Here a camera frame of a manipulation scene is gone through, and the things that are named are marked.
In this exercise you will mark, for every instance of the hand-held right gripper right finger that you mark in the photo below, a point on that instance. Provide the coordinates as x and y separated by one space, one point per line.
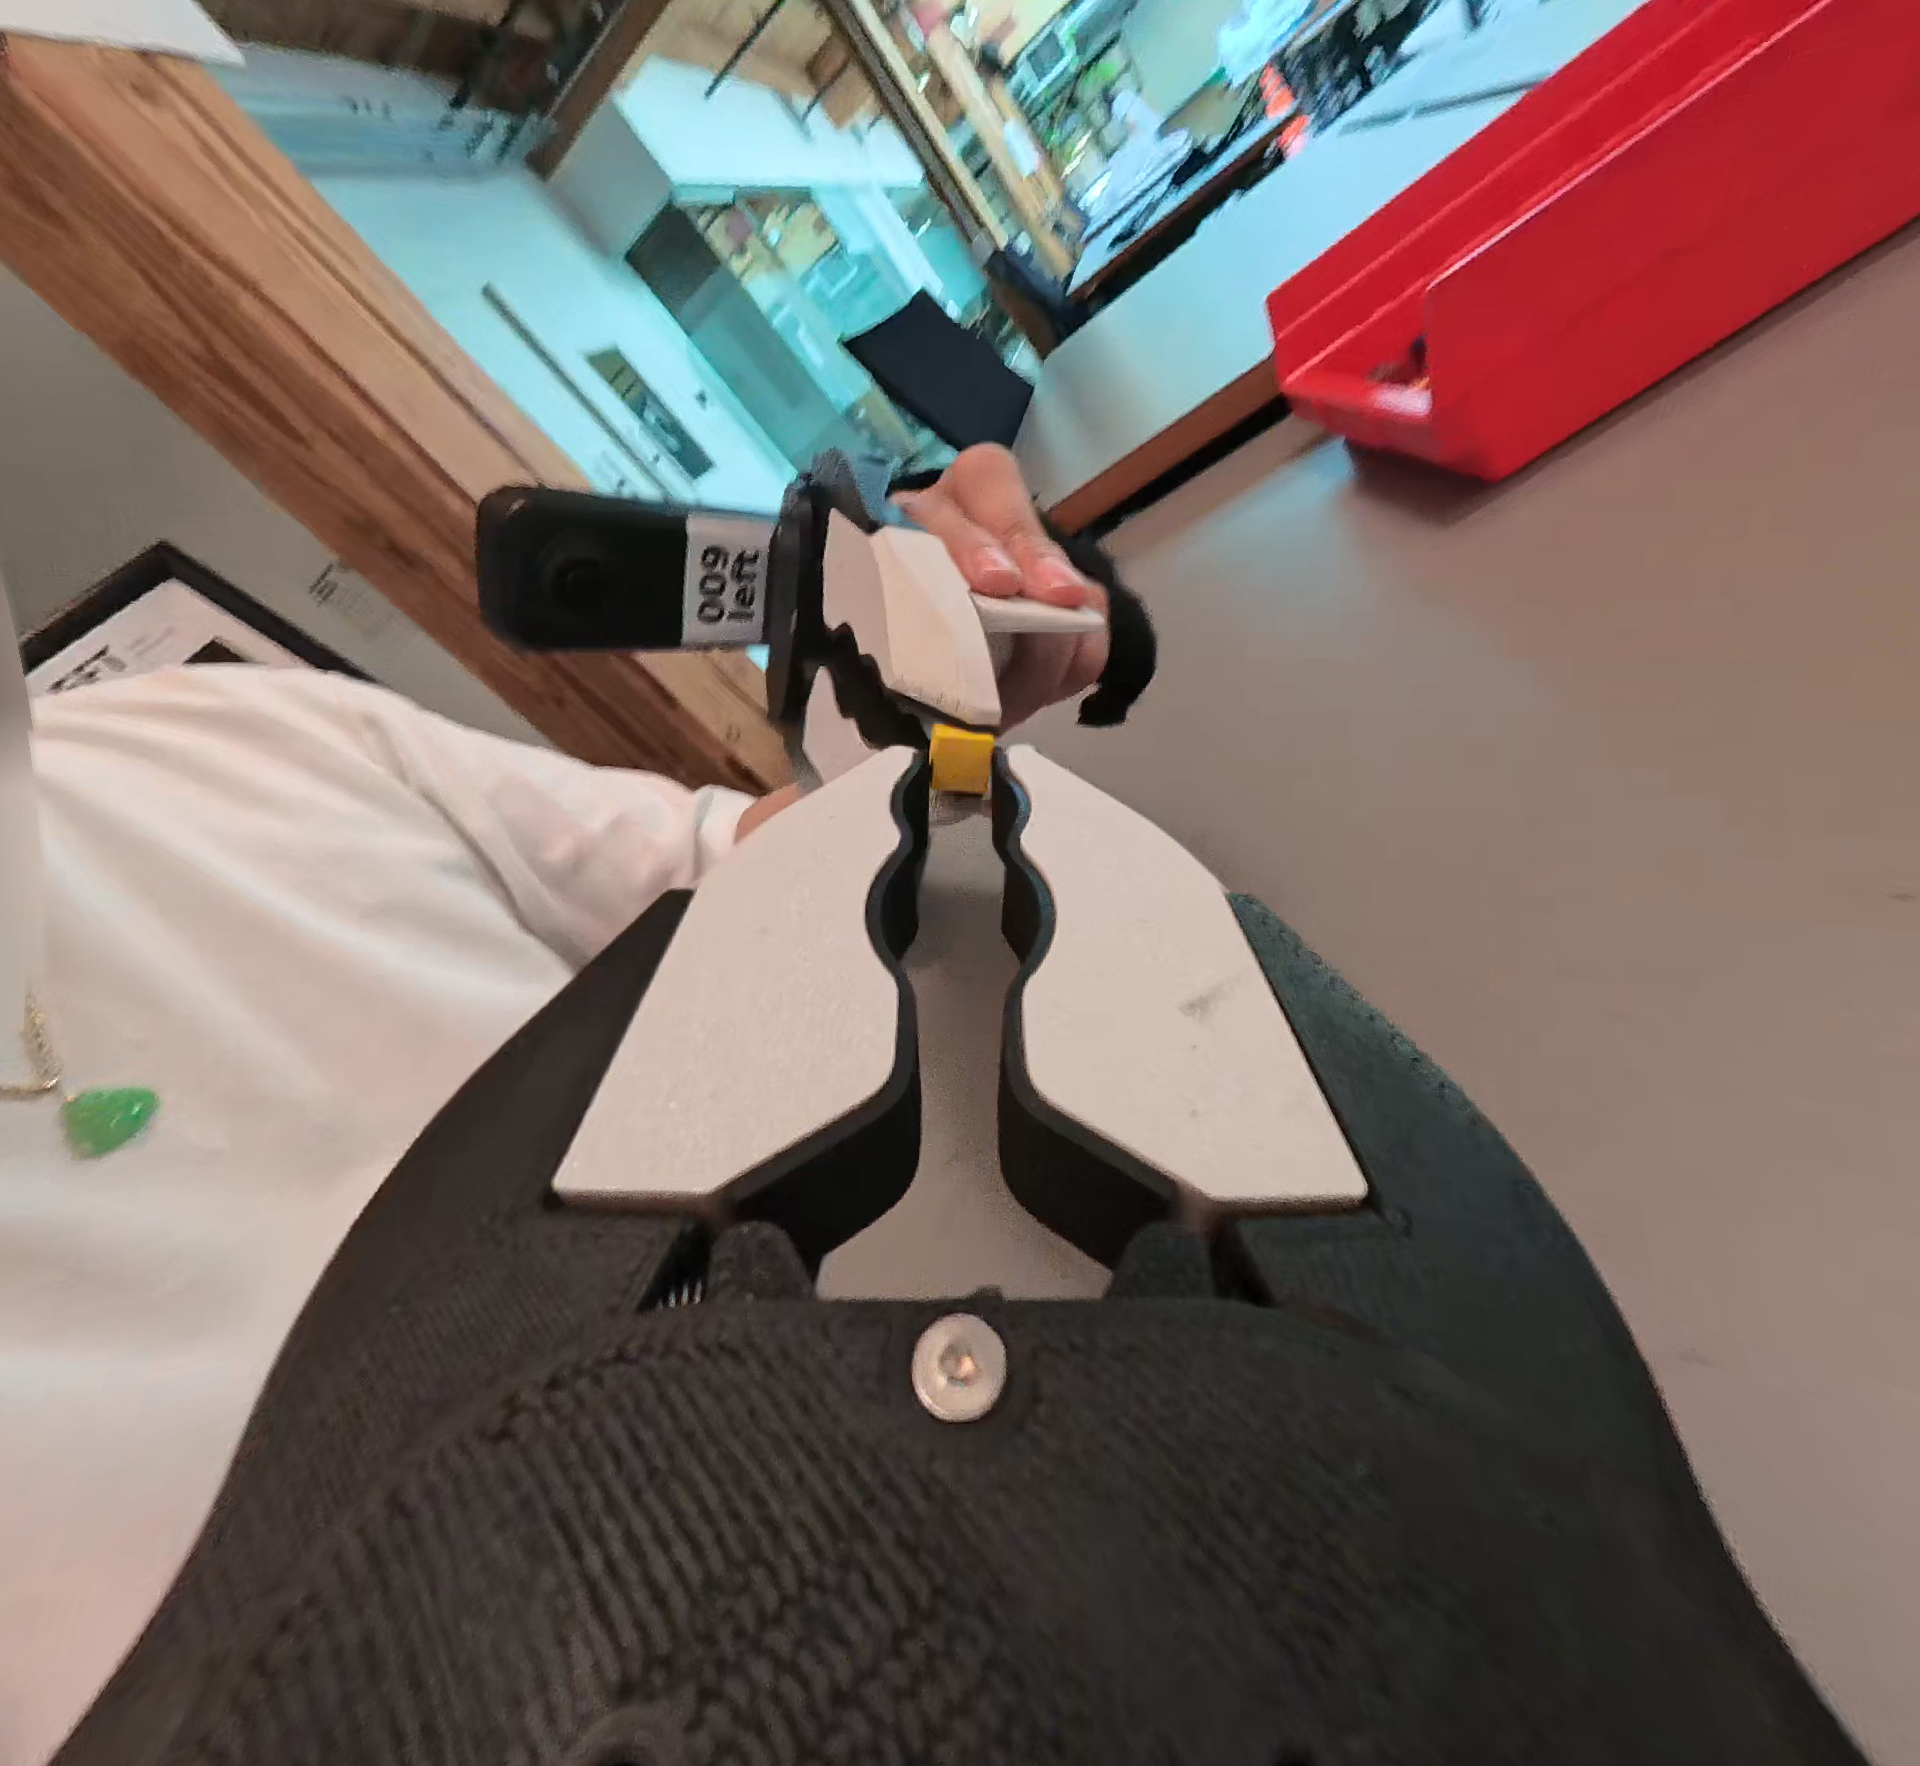
1184 1033

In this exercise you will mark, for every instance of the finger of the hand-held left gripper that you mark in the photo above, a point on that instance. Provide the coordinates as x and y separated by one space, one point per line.
853 574
938 642

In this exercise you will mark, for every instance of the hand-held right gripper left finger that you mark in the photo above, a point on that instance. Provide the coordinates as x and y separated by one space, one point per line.
752 1033

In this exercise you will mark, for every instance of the small yellow cube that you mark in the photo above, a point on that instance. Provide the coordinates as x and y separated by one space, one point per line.
960 758

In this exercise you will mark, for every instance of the red plastic bin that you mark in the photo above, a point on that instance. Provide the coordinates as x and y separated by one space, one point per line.
1651 220

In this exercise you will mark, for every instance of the person's left hand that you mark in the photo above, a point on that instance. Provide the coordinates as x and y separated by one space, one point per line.
992 522

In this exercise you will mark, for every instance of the black office chair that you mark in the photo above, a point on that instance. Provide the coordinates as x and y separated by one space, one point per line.
938 371

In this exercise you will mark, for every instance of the white wood-edged table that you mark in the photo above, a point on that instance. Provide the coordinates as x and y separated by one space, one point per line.
1170 371

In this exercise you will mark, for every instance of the wooden pillar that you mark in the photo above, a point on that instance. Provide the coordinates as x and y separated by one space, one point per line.
299 341

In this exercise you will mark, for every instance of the black-framed marker poster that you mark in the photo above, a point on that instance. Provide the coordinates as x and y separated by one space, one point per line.
151 611

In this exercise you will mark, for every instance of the person's white shirt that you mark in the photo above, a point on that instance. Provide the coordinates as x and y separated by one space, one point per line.
224 896

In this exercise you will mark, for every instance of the small framed wall picture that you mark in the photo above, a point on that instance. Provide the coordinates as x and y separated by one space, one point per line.
647 413

